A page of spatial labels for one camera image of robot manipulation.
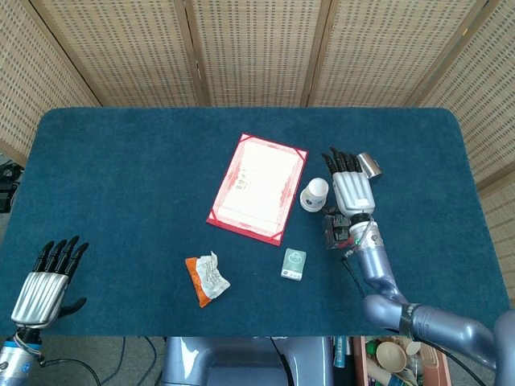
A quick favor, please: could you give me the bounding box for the crumpled orange silver wrapper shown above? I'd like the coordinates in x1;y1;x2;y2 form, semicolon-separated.
184;250;232;309

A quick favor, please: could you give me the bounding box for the paper cup dark blue flower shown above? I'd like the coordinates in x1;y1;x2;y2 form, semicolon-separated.
299;178;330;209

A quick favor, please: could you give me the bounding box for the certificate paper red border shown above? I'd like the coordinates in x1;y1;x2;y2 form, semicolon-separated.
212;137;303;238

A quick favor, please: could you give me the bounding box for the blue carpet table cover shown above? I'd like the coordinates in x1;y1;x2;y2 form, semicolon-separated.
0;106;511;338

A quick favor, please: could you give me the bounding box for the grey robot torso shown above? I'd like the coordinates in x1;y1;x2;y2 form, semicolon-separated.
160;336;335;386

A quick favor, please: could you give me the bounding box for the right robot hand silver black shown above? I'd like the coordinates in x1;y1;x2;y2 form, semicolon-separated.
320;146;377;217

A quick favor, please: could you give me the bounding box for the red certificate folder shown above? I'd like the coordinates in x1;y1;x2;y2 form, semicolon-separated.
205;132;310;247

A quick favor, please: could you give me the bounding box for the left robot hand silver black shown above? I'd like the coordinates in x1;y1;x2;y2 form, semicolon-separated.
10;236;90;329

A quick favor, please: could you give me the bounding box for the black floor cable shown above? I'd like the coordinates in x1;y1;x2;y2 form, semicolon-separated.
42;356;102;386

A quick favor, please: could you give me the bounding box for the cardboard box of clutter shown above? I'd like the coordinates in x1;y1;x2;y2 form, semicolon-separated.
352;336;451;386

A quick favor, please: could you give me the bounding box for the shiny steel cup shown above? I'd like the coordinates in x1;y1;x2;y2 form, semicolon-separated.
357;151;383;179

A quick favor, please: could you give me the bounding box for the black equipment on floor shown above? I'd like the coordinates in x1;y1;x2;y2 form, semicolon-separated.
0;157;22;214

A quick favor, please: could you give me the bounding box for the beige paper bowl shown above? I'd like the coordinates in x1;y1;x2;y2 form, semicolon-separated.
376;340;408;373

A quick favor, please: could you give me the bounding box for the green white tissue pack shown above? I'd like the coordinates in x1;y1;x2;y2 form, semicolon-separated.
280;248;307;281

